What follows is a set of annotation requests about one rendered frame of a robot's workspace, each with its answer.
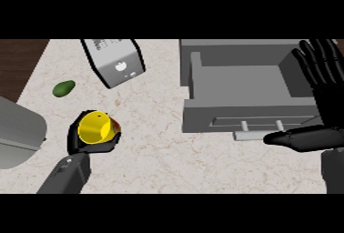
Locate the green avocado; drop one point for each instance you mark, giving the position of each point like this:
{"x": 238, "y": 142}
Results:
{"x": 64, "y": 88}

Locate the yellow cup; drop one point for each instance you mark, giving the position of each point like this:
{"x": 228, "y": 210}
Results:
{"x": 95, "y": 127}

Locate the grey rounded appliance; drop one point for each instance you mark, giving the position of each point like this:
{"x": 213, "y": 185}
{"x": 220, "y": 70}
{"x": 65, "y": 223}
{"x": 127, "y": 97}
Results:
{"x": 18, "y": 136}

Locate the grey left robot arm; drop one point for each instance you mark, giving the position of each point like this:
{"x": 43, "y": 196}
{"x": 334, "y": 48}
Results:
{"x": 65, "y": 174}

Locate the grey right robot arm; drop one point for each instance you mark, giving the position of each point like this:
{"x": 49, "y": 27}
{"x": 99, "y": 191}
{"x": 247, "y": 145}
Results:
{"x": 333, "y": 171}

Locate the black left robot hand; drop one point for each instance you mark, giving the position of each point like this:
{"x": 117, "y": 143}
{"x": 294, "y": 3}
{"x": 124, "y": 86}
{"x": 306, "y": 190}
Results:
{"x": 77, "y": 141}

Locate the grey open drawer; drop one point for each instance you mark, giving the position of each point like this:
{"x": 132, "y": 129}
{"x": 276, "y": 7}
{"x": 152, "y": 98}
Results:
{"x": 242, "y": 83}

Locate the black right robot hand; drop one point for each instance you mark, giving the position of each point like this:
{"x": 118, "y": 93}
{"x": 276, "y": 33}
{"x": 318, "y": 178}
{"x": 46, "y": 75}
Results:
{"x": 324, "y": 100}

